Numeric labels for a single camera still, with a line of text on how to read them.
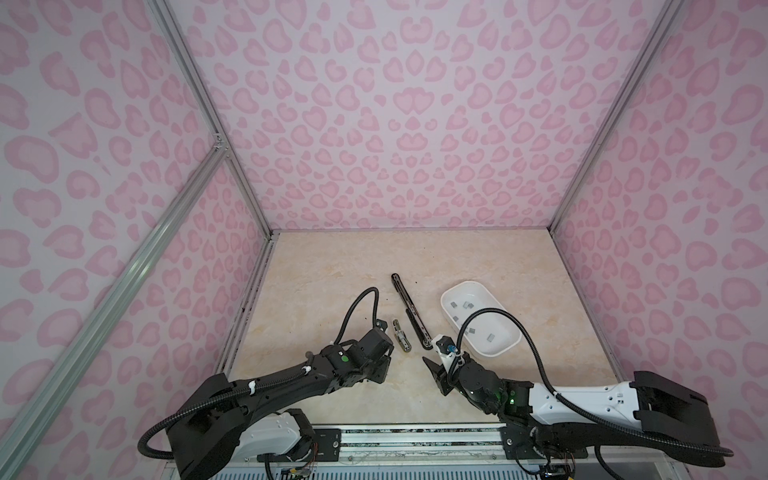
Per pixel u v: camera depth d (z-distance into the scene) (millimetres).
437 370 695
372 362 645
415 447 748
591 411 483
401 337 903
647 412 469
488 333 923
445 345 654
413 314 951
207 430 406
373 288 685
